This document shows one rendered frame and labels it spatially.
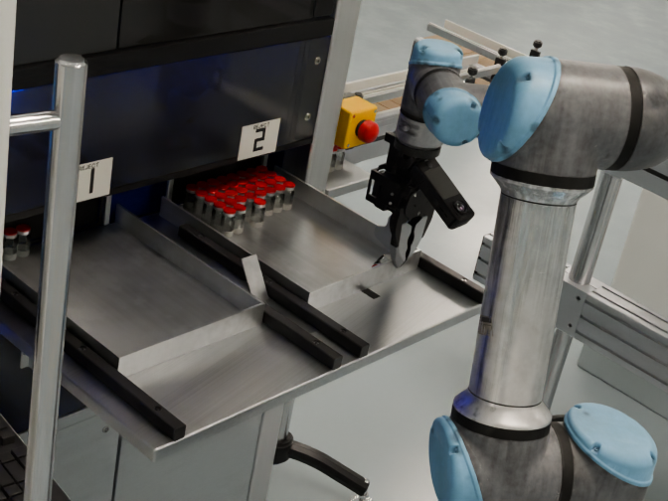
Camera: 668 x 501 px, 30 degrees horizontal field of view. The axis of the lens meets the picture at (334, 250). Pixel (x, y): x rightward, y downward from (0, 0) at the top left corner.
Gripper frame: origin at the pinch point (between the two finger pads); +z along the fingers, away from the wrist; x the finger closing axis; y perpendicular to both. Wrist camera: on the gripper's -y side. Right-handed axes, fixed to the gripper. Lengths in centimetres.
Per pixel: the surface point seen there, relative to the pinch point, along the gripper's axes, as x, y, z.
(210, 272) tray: 28.4, 13.5, 0.7
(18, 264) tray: 49, 32, 3
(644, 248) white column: -143, 25, 49
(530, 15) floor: -411, 242, 90
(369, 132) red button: -16.7, 24.7, -8.7
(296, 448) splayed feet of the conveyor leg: -34, 41, 79
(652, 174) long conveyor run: -82, 2, 4
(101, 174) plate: 38.5, 28.0, -11.3
